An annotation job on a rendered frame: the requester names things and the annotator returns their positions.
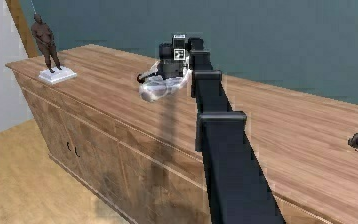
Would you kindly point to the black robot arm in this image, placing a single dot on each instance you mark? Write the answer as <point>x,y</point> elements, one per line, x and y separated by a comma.
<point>230,156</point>

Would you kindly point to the brown statue on white base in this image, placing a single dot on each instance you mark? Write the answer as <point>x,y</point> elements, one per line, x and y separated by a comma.
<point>47,46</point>

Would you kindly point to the brown wooden door frame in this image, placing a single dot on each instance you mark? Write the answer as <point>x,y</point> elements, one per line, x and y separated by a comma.
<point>22,26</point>

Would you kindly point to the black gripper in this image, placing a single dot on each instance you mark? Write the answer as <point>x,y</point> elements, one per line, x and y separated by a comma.
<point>168,68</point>

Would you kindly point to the brown wooden sideboard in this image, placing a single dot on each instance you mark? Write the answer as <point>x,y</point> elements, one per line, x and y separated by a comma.
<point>287,133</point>

